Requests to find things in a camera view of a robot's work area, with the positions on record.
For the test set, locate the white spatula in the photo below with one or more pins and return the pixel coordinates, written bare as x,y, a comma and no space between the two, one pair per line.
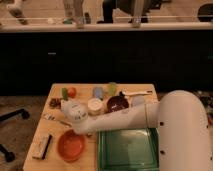
135,93

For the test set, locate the white round container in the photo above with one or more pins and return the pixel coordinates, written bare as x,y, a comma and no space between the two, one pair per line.
95,106

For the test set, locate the small utensil with handle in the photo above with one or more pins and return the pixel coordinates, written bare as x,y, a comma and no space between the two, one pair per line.
52,118

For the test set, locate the green plastic tray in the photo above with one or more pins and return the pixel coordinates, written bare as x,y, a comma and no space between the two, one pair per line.
128,150

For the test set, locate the light green cup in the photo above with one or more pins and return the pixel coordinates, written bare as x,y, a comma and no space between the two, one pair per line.
112,88

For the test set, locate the dark pinecone object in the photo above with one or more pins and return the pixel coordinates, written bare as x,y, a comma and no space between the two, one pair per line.
55,103

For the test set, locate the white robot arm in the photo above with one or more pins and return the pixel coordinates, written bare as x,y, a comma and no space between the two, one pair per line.
180,118

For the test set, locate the orange bowl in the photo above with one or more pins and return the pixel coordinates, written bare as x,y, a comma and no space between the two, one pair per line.
70,146

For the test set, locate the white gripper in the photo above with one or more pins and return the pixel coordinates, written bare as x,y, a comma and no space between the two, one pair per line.
74,111

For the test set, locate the red pepper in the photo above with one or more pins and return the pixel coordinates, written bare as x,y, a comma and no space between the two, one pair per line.
72,92

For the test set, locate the dark brown bowl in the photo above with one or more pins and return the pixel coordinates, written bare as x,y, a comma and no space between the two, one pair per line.
116,103

